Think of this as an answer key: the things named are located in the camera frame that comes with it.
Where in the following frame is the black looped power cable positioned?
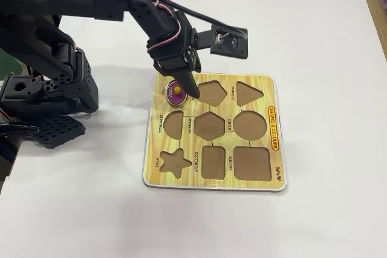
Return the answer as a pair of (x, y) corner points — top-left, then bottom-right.
(0, 123), (40, 138)

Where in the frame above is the red white servo wire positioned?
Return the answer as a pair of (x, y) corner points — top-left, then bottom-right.
(146, 0), (182, 55)

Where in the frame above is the black camera cable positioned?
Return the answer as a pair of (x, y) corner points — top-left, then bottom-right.
(72, 0), (249, 39)

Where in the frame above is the wooden shape puzzle board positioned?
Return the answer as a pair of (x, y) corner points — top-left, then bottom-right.
(141, 72), (288, 193)

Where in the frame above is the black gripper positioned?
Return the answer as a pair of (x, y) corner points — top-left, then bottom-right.
(147, 18), (203, 100)

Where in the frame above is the purple oval piece yellow pin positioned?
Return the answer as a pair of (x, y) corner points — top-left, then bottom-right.
(165, 79), (189, 106)

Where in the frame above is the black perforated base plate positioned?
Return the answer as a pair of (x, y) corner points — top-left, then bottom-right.
(24, 115), (87, 150)

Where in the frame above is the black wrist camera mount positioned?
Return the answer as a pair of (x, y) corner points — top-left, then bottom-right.
(193, 23), (249, 60)

